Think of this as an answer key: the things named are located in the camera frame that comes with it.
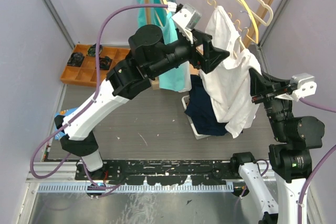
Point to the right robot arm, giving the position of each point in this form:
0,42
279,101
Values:
290,157

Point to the white slotted cable duct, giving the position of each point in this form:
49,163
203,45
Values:
88,188

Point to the rolled dark sock middle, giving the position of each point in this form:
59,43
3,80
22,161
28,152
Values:
105,63

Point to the rolled dark sock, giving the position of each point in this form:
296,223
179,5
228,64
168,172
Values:
105,63
76,59
91,52

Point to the white t shirt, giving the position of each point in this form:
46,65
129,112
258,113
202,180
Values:
229,84

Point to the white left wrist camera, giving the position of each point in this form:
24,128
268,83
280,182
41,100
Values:
186,18

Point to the rolled dark sock top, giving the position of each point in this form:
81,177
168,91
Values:
91,52

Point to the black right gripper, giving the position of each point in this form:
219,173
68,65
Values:
263,88

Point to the blue folded cloth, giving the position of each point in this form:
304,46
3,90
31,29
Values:
59,121

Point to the navy t shirt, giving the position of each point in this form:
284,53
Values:
201,111

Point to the rolled dark sock left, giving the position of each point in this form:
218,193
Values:
76,59

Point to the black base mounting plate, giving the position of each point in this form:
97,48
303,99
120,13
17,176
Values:
165,172

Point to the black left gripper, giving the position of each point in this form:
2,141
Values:
213,55

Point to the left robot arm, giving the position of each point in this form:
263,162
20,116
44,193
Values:
148,58

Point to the white perforated plastic basket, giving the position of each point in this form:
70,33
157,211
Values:
185,100

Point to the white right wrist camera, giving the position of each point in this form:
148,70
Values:
305,86

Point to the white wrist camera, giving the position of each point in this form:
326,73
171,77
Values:
305,86
186,18

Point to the cream plastic hanger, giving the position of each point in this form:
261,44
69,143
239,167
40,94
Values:
268,9

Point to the wooden compartment tray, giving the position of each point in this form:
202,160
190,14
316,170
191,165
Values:
85,74

